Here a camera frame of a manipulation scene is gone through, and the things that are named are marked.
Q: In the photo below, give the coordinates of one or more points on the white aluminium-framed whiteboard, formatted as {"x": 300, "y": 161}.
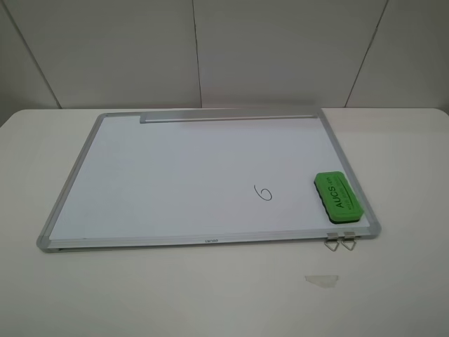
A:
{"x": 200, "y": 183}

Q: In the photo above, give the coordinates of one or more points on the clear tape piece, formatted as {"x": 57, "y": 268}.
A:
{"x": 323, "y": 281}

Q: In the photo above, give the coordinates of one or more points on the metal hanging clip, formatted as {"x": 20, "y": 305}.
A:
{"x": 349, "y": 240}
{"x": 332, "y": 241}

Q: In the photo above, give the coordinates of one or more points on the right metal hanging clip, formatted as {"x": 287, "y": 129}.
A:
{"x": 349, "y": 240}

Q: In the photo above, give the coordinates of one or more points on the left metal hanging clip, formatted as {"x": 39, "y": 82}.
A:
{"x": 332, "y": 241}

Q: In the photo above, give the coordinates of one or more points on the green whiteboard eraser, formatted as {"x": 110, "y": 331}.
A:
{"x": 338, "y": 198}

